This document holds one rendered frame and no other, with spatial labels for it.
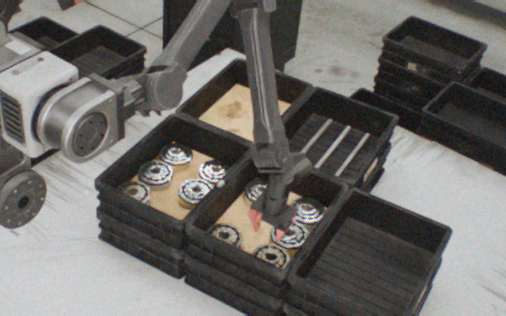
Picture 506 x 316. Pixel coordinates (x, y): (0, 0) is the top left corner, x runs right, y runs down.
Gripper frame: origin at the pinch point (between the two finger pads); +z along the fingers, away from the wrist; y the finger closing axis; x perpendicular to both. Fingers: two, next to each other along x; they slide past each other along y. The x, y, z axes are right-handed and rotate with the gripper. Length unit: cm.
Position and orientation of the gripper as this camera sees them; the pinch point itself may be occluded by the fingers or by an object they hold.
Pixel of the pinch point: (267, 233)
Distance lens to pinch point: 193.8
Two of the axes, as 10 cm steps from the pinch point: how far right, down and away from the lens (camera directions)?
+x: -5.4, 4.7, -7.0
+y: -8.3, -4.2, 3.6
